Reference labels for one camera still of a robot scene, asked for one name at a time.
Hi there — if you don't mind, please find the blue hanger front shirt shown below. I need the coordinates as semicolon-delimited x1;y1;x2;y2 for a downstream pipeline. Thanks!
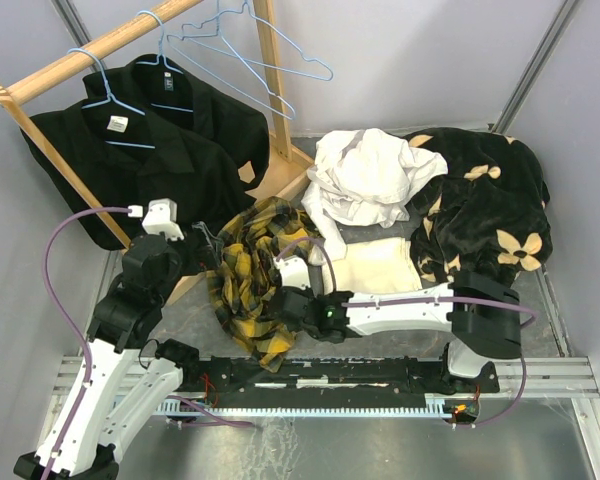
67;47;155;150

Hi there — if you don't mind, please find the white shirt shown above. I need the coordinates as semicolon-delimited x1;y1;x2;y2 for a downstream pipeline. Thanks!
301;128;448;260

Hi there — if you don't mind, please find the wooden clothes rack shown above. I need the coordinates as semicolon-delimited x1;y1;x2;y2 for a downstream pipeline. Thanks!
0;0;321;306

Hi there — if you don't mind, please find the blue hanger rear shirt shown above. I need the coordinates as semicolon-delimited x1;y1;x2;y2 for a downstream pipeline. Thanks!
136;10;194;113

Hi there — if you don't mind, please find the cream folded cloth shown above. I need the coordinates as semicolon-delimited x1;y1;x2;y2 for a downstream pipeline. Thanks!
322;237;422;294

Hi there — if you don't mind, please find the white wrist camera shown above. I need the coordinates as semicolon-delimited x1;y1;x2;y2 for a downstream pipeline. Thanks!
274;255;311;290
128;198;185;241

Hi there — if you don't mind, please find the black shirt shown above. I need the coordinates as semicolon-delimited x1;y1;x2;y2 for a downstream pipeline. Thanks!
82;53;271;191
31;102;254;232

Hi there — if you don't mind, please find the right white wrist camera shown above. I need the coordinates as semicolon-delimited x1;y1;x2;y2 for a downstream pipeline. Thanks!
274;255;311;290

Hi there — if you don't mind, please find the blue hanger shirt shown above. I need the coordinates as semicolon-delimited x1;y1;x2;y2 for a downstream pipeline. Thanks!
67;47;155;150
136;10;194;113

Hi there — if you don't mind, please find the front black shirt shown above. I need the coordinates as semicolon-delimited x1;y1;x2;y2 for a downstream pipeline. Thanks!
31;102;254;232

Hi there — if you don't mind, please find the yellow plaid shirt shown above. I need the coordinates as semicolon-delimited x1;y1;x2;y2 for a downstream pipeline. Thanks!
206;197;320;372

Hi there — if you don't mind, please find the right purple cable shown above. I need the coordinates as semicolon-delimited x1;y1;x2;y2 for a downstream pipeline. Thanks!
274;236;538;431

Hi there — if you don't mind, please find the empty blue wire hanger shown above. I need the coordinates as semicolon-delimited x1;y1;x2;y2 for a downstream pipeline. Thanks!
165;0;334;82

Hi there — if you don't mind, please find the black floral blanket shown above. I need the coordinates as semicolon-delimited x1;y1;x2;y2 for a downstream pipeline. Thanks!
405;127;553;287

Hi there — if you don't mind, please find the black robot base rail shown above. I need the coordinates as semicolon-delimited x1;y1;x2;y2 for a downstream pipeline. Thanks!
178;357;500;410

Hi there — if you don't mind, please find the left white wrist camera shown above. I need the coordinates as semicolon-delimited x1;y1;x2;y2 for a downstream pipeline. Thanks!
128;198;185;241

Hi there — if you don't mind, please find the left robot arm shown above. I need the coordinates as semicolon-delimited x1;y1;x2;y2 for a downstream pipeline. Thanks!
13;228;212;479

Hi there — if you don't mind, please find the white cable duct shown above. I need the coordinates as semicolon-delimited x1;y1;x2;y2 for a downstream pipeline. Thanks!
154;393;476;417

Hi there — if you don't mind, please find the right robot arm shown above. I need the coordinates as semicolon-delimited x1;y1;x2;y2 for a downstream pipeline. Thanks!
268;272;536;394

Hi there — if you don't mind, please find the rear black shirt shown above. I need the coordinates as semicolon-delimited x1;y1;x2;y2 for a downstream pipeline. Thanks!
82;53;271;191

